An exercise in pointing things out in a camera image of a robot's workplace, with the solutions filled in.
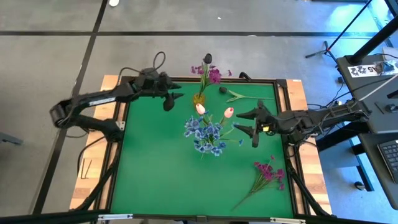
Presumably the black desk leg frame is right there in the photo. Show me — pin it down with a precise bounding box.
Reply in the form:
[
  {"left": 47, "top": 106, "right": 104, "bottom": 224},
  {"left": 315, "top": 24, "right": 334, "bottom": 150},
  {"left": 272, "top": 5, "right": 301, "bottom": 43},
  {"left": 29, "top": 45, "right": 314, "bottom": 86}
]
[{"left": 315, "top": 121, "right": 376, "bottom": 192}]

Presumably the yellow glass vase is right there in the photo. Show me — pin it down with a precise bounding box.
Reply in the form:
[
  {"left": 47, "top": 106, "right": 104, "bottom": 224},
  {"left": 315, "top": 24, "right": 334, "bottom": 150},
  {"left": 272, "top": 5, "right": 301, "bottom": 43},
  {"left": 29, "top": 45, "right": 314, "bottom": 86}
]
[{"left": 192, "top": 92, "right": 206, "bottom": 106}]

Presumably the grey metal leg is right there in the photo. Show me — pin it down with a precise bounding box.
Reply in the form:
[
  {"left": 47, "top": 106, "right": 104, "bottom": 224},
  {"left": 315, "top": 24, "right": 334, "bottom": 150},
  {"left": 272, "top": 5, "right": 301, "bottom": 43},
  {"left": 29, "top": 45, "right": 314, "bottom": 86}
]
[{"left": 0, "top": 131, "right": 24, "bottom": 146}]

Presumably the thick black post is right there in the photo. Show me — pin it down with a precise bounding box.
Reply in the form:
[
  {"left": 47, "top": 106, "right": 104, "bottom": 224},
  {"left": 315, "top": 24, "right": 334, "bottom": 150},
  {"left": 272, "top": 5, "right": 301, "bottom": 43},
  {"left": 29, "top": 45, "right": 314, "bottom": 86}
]
[{"left": 348, "top": 15, "right": 398, "bottom": 65}]

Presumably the purple artificial flower bunch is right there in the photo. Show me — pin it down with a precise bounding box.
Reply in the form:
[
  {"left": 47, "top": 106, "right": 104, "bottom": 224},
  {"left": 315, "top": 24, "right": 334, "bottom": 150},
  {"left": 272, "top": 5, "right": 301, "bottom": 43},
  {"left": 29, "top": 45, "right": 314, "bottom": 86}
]
[
  {"left": 190, "top": 63, "right": 233, "bottom": 96},
  {"left": 232, "top": 154, "right": 286, "bottom": 212}
]

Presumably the black table frame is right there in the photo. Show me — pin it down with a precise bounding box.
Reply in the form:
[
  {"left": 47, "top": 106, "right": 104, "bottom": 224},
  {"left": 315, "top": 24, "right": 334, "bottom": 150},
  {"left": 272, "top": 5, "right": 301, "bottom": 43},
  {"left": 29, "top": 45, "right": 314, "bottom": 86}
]
[{"left": 95, "top": 75, "right": 313, "bottom": 224}]

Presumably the black keyboard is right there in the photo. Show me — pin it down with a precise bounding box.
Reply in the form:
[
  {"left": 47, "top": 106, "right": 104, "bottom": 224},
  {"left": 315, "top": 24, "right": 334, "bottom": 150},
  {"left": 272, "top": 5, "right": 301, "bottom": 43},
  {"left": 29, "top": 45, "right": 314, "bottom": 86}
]
[{"left": 377, "top": 139, "right": 398, "bottom": 184}]

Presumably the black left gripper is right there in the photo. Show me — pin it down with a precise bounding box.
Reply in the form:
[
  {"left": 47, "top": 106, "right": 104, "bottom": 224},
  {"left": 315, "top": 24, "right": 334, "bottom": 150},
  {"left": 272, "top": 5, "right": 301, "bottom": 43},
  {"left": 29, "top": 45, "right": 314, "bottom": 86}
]
[{"left": 133, "top": 68, "right": 185, "bottom": 113}]

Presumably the black tripod stand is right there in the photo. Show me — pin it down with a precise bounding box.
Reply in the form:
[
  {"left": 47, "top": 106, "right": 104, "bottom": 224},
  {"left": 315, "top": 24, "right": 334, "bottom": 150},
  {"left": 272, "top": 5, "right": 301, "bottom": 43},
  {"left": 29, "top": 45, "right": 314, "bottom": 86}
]
[{"left": 304, "top": 0, "right": 374, "bottom": 60}]

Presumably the pink artificial tulip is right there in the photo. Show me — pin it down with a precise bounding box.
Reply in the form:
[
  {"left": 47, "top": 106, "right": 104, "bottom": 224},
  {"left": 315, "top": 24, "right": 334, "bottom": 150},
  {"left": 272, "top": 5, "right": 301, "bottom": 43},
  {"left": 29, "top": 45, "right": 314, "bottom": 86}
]
[
  {"left": 195, "top": 103, "right": 212, "bottom": 125},
  {"left": 217, "top": 106, "right": 235, "bottom": 126}
]

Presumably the white printed paper label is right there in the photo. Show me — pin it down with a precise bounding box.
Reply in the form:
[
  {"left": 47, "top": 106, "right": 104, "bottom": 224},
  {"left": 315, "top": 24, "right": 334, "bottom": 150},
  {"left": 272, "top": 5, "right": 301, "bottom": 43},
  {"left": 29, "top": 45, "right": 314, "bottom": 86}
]
[{"left": 347, "top": 62, "right": 398, "bottom": 78}]

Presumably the black artificial tulip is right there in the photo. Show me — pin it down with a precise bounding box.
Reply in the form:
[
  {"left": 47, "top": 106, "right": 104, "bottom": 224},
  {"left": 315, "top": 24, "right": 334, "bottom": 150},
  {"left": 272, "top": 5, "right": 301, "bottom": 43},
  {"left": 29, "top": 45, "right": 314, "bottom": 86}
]
[
  {"left": 198, "top": 53, "right": 213, "bottom": 96},
  {"left": 218, "top": 86, "right": 275, "bottom": 104}
]

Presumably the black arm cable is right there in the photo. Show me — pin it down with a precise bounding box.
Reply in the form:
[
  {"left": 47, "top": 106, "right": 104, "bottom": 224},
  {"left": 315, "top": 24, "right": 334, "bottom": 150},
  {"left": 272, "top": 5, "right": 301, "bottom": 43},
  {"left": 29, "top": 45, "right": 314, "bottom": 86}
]
[{"left": 118, "top": 51, "right": 167, "bottom": 82}]

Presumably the green table mat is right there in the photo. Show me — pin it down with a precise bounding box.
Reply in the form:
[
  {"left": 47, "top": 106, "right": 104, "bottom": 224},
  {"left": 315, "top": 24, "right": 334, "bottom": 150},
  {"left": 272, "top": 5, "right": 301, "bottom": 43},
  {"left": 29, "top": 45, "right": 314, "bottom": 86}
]
[{"left": 110, "top": 81, "right": 295, "bottom": 218}]

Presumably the blue artificial flower bunch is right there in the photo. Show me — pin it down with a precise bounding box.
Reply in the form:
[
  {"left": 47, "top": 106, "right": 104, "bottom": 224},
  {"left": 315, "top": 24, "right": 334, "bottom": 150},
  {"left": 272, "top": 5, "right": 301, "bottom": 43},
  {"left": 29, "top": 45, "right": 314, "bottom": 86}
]
[{"left": 183, "top": 112, "right": 245, "bottom": 158}]

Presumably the black aluminium crossbeam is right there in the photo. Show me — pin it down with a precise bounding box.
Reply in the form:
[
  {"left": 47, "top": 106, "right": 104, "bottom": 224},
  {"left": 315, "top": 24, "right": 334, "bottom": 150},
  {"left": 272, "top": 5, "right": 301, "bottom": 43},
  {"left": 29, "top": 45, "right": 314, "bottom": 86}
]
[{"left": 0, "top": 208, "right": 398, "bottom": 224}]

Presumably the grey desk with keyboard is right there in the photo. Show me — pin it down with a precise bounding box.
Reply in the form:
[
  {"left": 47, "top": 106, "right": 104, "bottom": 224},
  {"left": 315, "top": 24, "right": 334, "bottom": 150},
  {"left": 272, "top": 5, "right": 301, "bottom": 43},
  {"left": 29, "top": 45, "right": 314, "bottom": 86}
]
[{"left": 357, "top": 132, "right": 398, "bottom": 211}]

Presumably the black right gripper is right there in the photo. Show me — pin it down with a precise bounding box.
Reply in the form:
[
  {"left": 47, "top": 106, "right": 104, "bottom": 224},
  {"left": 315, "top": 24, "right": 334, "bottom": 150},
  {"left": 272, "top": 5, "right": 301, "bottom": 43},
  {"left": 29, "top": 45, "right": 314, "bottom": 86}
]
[{"left": 236, "top": 100, "right": 282, "bottom": 149}]

